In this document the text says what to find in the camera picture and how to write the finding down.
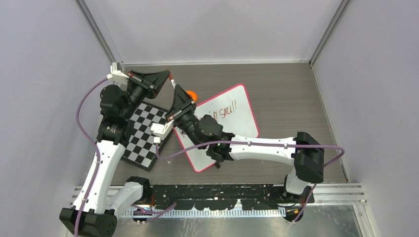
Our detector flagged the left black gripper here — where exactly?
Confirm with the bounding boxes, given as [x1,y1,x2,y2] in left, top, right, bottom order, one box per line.
[123,71,172,120]

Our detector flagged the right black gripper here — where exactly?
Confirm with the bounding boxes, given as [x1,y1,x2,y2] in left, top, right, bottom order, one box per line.
[166,82,204,148]

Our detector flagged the orange green toy block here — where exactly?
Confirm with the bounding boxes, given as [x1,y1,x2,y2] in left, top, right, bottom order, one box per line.
[186,90,198,102]

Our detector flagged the pink framed whiteboard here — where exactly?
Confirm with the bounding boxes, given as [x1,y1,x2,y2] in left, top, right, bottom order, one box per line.
[174,84,259,173]

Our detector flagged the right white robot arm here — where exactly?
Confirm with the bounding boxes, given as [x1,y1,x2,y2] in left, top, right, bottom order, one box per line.
[166,84,325,203]

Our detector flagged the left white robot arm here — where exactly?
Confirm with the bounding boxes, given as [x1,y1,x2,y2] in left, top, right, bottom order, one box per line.
[59,70,170,237]

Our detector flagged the black white checkerboard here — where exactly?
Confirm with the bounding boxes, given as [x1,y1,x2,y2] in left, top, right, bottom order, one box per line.
[122,102,167,171]

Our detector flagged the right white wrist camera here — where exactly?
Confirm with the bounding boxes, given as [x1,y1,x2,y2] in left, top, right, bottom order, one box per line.
[150,121,173,144]

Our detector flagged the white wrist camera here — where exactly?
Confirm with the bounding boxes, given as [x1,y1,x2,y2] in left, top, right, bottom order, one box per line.
[150,121,173,144]
[106,62,129,85]

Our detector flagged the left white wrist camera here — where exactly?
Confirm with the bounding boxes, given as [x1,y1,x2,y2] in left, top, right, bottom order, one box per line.
[106,62,129,85]

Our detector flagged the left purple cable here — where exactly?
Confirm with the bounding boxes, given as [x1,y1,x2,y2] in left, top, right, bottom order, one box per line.
[74,77,177,237]

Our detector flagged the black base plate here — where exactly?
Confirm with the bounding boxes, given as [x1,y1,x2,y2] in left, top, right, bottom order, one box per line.
[135,184,314,210]

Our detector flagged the aluminium front rail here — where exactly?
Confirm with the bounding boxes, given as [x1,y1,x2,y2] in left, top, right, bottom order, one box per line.
[72,184,367,219]

